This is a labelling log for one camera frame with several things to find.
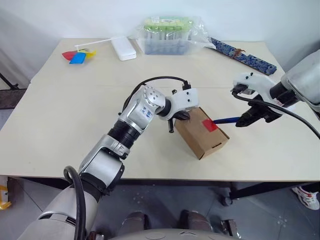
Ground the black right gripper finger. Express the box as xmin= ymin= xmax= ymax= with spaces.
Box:
xmin=234 ymin=118 xmax=252 ymax=129
xmin=238 ymin=111 xmax=254 ymax=121

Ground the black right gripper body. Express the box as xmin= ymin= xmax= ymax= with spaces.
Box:
xmin=246 ymin=103 xmax=285 ymax=124

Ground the blue pen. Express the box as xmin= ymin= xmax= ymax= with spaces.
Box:
xmin=212 ymin=115 xmax=243 ymax=125

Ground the brown cardboard box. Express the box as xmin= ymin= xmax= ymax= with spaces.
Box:
xmin=173 ymin=106 xmax=231 ymax=161

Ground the blue patterned strip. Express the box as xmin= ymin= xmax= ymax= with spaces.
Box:
xmin=209 ymin=37 xmax=278 ymax=77

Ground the red tape seal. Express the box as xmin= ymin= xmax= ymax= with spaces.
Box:
xmin=201 ymin=119 xmax=219 ymax=132

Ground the black caster wheel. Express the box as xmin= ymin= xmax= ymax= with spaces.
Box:
xmin=219 ymin=195 xmax=234 ymax=207

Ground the clear plastic bag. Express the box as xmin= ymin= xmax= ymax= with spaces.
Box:
xmin=134 ymin=14 xmax=217 ymax=57

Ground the green capped tube rack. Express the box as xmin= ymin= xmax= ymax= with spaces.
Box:
xmin=141 ymin=15 xmax=196 ymax=56

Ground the white rectangular case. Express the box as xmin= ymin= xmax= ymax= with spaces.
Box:
xmin=110 ymin=36 xmax=138 ymax=62

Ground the white and red shoe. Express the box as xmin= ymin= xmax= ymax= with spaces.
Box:
xmin=291 ymin=185 xmax=320 ymax=211

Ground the dark brown rounded shape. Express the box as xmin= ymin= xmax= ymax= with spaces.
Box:
xmin=177 ymin=209 xmax=214 ymax=235

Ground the silver robot torso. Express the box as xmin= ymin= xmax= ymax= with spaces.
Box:
xmin=109 ymin=226 xmax=241 ymax=240

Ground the colourful paper pinwheel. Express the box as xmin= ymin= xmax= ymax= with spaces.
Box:
xmin=61 ymin=36 xmax=129 ymax=66

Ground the dark grey floor mat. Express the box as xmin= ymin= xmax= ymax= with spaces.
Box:
xmin=0 ymin=88 xmax=31 ymax=110

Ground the black stand leg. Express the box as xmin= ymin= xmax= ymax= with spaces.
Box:
xmin=0 ymin=72 xmax=20 ymax=91

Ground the yellow plastic object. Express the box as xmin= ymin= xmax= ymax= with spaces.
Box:
xmin=0 ymin=184 xmax=13 ymax=211

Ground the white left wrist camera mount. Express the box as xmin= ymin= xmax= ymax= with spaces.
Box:
xmin=159 ymin=87 xmax=200 ymax=121

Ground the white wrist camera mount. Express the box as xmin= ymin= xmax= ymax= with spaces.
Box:
xmin=231 ymin=71 xmax=297 ymax=114
xmin=159 ymin=87 xmax=200 ymax=121

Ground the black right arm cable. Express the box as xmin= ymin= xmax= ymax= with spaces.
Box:
xmin=230 ymin=88 xmax=320 ymax=140

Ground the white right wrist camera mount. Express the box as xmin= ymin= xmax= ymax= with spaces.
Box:
xmin=231 ymin=71 xmax=297 ymax=114

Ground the black metal table frame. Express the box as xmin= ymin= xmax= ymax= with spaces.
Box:
xmin=6 ymin=174 xmax=320 ymax=201

